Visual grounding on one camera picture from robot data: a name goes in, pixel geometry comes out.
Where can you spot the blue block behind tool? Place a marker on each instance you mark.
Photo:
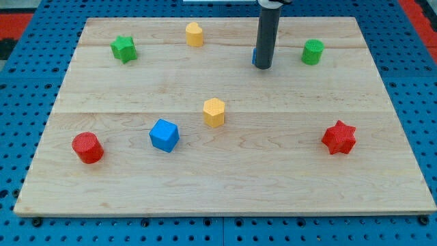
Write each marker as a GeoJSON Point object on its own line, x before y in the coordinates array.
{"type": "Point", "coordinates": [253, 61]}

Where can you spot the blue cube block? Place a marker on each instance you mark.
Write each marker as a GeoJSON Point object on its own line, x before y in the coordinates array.
{"type": "Point", "coordinates": [164, 135]}

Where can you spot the light wooden board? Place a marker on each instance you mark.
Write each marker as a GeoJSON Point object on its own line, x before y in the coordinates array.
{"type": "Point", "coordinates": [266, 160]}

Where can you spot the green cylinder block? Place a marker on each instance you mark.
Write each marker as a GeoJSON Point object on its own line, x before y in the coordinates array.
{"type": "Point", "coordinates": [312, 52]}

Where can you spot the yellow hexagon block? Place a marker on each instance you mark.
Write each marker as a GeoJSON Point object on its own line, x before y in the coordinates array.
{"type": "Point", "coordinates": [214, 112]}

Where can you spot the red cylinder block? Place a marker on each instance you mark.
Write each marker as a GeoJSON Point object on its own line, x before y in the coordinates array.
{"type": "Point", "coordinates": [87, 147]}

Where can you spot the red star block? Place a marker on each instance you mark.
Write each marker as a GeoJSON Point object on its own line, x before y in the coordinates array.
{"type": "Point", "coordinates": [339, 138]}

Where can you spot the yellow heart block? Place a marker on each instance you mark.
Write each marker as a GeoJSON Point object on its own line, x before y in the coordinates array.
{"type": "Point", "coordinates": [194, 35]}

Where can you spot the green star block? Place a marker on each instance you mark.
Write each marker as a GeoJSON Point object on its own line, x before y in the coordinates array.
{"type": "Point", "coordinates": [123, 48]}

